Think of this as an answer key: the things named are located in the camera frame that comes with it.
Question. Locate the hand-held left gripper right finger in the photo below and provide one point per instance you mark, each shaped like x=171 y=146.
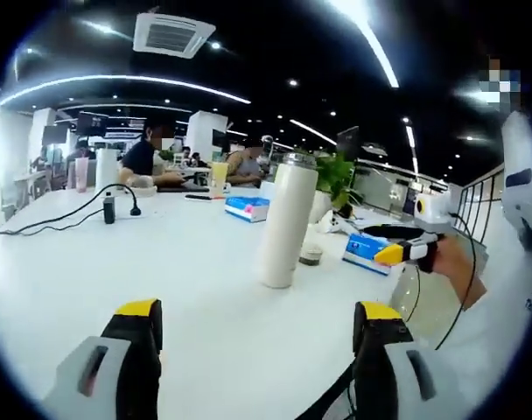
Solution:
x=406 y=376

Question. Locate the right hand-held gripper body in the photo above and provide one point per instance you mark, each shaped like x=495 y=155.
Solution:
x=432 y=209

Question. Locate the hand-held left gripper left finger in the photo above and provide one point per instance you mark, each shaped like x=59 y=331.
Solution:
x=95 y=372

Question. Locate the cream white water cup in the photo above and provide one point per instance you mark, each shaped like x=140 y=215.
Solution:
x=283 y=227

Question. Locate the yellow drink cup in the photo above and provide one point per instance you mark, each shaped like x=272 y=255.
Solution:
x=219 y=179

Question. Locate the pink cup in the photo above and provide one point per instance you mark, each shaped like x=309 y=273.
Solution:
x=81 y=175

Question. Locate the person's right hand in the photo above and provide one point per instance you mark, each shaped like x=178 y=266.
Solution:
x=454 y=262

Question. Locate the white papers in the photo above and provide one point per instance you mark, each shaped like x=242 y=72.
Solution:
x=380 y=221

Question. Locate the blue tissue pack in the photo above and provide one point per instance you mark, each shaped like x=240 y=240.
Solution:
x=248 y=209
x=364 y=251

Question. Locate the white black-spotted object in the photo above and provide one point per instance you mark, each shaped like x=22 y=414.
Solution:
x=336 y=223

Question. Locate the potted green plant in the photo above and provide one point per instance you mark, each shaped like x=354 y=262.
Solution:
x=336 y=175

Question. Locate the person's white shirt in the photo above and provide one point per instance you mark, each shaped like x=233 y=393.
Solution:
x=489 y=350

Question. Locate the hanging black monitor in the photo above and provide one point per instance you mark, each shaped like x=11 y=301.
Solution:
x=348 y=144

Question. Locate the white box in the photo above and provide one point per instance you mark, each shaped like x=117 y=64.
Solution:
x=268 y=191

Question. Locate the white table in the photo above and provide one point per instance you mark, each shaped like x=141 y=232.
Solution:
x=205 y=271

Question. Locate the black power adapter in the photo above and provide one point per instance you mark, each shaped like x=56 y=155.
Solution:
x=109 y=211

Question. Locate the ceiling light strip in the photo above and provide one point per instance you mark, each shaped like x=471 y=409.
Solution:
x=117 y=79
x=371 y=39

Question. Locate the beige lidded bowl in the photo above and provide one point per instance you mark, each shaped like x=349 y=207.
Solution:
x=143 y=187

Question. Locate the black keyboard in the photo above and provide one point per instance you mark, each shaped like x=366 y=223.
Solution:
x=183 y=187

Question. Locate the dark hanging sign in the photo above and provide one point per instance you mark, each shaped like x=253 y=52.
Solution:
x=92 y=123

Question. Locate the ceiling air conditioner unit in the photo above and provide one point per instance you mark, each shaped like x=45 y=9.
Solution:
x=174 y=35

